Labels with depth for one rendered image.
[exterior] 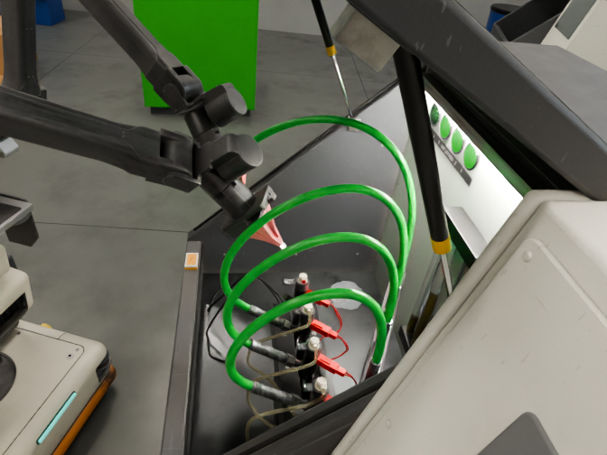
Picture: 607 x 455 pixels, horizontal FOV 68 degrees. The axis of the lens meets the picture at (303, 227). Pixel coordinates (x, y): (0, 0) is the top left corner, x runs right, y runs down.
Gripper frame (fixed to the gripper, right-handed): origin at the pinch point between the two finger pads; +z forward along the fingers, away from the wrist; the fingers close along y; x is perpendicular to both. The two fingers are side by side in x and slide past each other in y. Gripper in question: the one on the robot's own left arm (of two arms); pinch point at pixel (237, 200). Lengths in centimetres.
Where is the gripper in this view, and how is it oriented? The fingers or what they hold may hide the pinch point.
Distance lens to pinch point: 93.3
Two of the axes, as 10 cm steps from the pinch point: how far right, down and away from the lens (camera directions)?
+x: -7.4, 3.1, 6.0
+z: 4.1, 9.1, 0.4
